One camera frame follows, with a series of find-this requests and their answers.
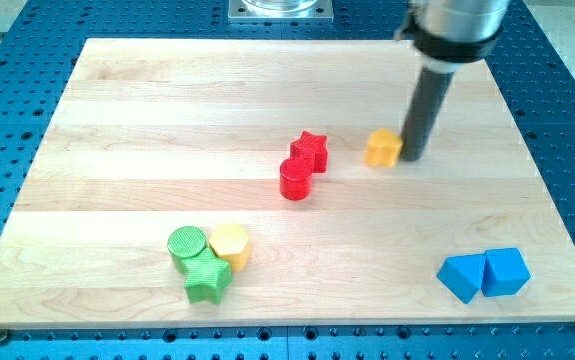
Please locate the yellow heart block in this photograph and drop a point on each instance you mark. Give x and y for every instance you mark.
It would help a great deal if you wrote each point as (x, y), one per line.
(383, 148)

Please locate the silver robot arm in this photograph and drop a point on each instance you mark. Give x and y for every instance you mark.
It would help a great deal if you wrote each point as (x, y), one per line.
(450, 33)

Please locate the red star block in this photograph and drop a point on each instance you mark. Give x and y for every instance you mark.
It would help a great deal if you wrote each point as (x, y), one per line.
(312, 148)

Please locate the green star block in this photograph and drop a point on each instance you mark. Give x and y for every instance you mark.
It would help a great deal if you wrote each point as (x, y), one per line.
(207, 276)

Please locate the red cylinder block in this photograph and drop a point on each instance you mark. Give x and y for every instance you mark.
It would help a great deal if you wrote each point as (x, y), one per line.
(295, 179)

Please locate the yellow hexagon block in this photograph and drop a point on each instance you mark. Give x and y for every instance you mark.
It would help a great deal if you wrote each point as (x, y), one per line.
(231, 243)

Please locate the wooden board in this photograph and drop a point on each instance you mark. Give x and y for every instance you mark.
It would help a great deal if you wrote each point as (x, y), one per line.
(151, 135)

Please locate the green cylinder block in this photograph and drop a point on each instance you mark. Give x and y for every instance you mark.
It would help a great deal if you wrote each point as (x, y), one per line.
(185, 243)

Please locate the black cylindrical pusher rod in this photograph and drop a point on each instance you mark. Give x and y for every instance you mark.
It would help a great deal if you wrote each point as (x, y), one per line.
(425, 105)

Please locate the blue triangle block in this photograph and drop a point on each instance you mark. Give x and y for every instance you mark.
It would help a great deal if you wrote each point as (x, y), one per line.
(463, 275)

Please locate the blue cube block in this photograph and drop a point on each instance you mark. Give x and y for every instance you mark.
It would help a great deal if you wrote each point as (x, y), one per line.
(505, 272)

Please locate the blue perforated table plate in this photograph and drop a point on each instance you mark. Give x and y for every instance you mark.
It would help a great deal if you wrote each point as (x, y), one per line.
(38, 51)

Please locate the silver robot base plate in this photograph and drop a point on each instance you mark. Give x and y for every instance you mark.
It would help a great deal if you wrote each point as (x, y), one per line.
(279, 10)

